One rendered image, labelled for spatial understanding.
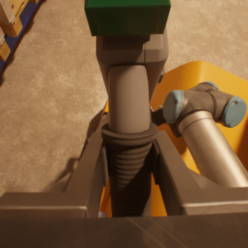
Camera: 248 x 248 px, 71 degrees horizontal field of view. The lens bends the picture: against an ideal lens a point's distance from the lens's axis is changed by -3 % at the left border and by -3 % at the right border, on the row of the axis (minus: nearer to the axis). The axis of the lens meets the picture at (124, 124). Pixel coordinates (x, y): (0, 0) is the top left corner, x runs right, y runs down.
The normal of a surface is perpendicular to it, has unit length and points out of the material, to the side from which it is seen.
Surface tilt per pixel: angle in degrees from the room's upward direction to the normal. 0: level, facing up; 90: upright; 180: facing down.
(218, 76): 0
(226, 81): 0
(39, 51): 0
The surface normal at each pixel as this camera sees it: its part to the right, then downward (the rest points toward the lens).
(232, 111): 0.33, 0.40
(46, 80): 0.25, -0.21
